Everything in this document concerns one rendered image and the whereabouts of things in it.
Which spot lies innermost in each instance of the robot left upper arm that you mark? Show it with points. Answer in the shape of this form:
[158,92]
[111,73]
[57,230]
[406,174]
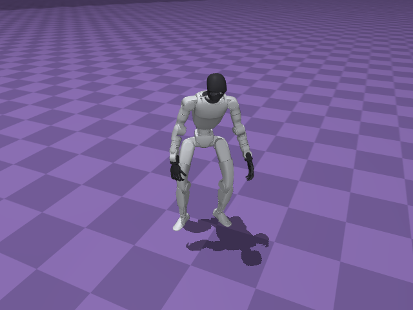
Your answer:
[235,115]

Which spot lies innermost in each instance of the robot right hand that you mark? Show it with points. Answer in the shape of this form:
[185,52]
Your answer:
[176,170]

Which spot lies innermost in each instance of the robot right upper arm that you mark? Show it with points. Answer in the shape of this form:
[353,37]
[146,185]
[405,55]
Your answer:
[187,104]

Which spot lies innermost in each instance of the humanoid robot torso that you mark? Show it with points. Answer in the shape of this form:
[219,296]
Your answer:
[206,116]

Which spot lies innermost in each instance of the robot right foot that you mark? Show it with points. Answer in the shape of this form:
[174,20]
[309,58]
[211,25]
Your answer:
[180,223]

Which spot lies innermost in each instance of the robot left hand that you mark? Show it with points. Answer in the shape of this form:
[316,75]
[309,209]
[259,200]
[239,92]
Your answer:
[250,166]

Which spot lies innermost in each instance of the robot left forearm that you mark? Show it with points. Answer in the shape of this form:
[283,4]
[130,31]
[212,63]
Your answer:
[243,143]

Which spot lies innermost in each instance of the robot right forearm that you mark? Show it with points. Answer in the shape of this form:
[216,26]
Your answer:
[175,144]

